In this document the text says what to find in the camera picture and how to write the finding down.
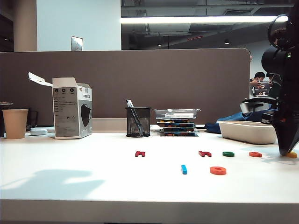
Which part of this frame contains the colourful magnet pack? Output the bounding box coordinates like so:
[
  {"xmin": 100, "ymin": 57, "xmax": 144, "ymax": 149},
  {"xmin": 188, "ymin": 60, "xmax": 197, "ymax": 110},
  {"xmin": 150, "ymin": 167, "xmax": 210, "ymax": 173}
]
[
  {"xmin": 156, "ymin": 119, "xmax": 196, "ymax": 125},
  {"xmin": 160, "ymin": 125, "xmax": 199, "ymax": 132},
  {"xmin": 159, "ymin": 131, "xmax": 200, "ymax": 138}
]

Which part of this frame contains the black mesh pen holder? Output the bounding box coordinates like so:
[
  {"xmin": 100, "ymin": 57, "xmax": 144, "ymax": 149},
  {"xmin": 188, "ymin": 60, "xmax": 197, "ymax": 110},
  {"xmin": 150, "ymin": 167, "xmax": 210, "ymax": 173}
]
[{"xmin": 125, "ymin": 107, "xmax": 152, "ymax": 138}]

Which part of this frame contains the white grey mask box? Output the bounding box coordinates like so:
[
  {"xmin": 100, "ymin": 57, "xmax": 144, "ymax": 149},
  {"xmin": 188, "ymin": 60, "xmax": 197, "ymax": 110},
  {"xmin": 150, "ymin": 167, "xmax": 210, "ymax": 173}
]
[{"xmin": 28, "ymin": 72, "xmax": 93, "ymax": 140}]

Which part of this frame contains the orange letter o magnet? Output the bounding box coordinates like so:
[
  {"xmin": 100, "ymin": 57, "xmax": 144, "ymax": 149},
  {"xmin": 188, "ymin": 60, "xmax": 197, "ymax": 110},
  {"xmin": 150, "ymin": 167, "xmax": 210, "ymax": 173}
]
[{"xmin": 209, "ymin": 166, "xmax": 227, "ymax": 175}]

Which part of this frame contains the long ceiling light strip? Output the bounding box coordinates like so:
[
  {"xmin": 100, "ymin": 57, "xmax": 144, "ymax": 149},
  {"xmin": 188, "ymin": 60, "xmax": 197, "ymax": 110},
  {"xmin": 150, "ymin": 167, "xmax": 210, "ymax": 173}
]
[{"xmin": 120, "ymin": 15, "xmax": 289, "ymax": 24}]

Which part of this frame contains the white item in clear box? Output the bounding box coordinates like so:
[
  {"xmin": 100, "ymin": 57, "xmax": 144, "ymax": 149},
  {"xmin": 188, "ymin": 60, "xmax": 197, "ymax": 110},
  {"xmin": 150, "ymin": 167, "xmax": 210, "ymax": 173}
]
[{"xmin": 164, "ymin": 113, "xmax": 194, "ymax": 119}]

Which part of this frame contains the black-haired background person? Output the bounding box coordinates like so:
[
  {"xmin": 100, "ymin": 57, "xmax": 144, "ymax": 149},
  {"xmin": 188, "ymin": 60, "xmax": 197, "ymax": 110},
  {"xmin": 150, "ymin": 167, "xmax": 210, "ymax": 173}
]
[{"xmin": 249, "ymin": 71, "xmax": 271, "ymax": 98}]

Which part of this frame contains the clear plastic box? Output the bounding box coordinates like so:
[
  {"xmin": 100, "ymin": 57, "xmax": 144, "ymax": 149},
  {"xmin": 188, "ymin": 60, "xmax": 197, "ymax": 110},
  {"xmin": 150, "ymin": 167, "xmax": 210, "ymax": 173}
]
[{"xmin": 152, "ymin": 108, "xmax": 201, "ymax": 121}]

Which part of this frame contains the brown paper cup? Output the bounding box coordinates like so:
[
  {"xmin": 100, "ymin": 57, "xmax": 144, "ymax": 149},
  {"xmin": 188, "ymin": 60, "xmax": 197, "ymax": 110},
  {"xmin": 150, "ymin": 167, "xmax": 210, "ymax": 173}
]
[{"xmin": 1, "ymin": 109, "xmax": 29, "ymax": 140}]

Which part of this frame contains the metal wall switch plate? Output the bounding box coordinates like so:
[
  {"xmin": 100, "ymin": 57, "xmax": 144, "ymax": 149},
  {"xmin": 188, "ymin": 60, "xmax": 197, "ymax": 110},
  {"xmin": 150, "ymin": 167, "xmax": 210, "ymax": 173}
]
[{"xmin": 70, "ymin": 35, "xmax": 84, "ymax": 52}]

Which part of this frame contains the small white case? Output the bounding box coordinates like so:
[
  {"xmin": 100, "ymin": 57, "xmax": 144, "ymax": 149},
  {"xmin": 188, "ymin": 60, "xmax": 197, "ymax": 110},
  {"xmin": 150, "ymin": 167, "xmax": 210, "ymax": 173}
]
[{"xmin": 29, "ymin": 128, "xmax": 49, "ymax": 136}]

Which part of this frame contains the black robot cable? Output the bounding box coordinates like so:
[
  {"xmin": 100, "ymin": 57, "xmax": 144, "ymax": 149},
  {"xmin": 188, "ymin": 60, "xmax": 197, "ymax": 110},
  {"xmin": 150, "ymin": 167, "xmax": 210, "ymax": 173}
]
[{"xmin": 267, "ymin": 14, "xmax": 292, "ymax": 49}]

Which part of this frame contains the beige oval pulp tray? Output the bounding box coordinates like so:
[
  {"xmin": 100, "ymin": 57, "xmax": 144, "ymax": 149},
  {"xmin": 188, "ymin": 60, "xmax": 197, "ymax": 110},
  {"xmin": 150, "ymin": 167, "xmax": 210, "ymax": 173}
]
[{"xmin": 216, "ymin": 120, "xmax": 278, "ymax": 145}]

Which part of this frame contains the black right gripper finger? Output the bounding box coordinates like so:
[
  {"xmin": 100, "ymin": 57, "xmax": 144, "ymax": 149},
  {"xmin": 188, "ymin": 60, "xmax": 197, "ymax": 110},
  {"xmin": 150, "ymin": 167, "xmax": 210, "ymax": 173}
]
[
  {"xmin": 273, "ymin": 123, "xmax": 291, "ymax": 155},
  {"xmin": 283, "ymin": 123, "xmax": 299, "ymax": 155}
]

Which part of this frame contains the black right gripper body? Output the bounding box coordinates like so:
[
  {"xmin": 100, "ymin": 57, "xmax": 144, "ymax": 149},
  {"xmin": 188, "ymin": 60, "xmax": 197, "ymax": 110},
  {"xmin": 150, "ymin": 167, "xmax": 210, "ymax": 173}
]
[{"xmin": 239, "ymin": 74, "xmax": 299, "ymax": 125}]

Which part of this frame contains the brown desk divider panel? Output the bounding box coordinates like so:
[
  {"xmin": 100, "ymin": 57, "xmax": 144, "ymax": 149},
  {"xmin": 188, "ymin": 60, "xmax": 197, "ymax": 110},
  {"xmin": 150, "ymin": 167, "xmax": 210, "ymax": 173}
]
[{"xmin": 0, "ymin": 48, "xmax": 251, "ymax": 128}]

